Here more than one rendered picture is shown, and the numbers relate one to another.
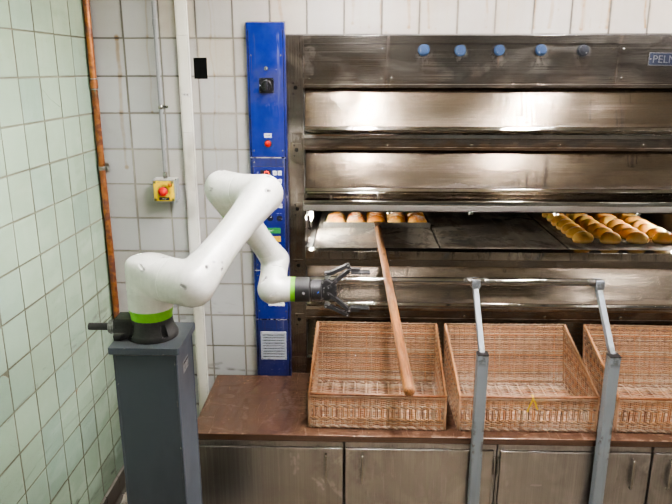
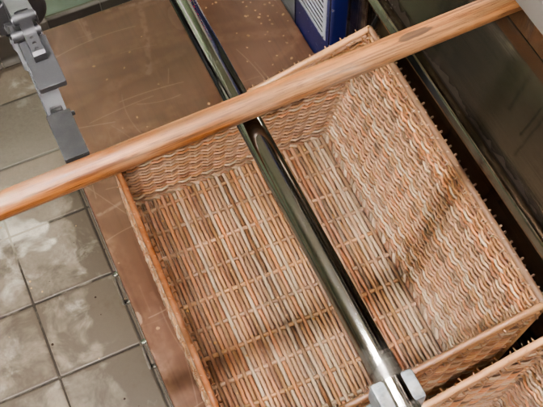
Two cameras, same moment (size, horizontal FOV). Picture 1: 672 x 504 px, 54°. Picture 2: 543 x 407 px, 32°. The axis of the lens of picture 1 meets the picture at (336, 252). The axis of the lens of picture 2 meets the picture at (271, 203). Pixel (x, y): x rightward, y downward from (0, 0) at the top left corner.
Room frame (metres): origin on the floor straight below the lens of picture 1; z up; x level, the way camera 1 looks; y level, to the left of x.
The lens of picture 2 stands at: (2.25, -0.76, 2.03)
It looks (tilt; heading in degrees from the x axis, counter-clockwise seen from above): 60 degrees down; 65
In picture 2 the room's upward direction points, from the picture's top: 2 degrees counter-clockwise
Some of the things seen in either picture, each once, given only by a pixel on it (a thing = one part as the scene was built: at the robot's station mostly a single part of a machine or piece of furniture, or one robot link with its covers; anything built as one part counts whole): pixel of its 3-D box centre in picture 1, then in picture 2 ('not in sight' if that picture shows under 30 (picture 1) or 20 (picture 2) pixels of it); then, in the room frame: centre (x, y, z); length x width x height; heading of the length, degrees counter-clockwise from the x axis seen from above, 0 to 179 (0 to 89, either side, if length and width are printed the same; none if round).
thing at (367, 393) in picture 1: (376, 371); (309, 249); (2.58, -0.17, 0.72); 0.56 x 0.49 x 0.28; 87
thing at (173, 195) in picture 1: (166, 189); not in sight; (2.83, 0.74, 1.46); 0.10 x 0.07 x 0.10; 88
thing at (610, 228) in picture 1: (603, 224); not in sight; (3.25, -1.36, 1.21); 0.61 x 0.48 x 0.06; 178
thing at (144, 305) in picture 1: (152, 286); not in sight; (1.83, 0.54, 1.36); 0.16 x 0.13 x 0.19; 61
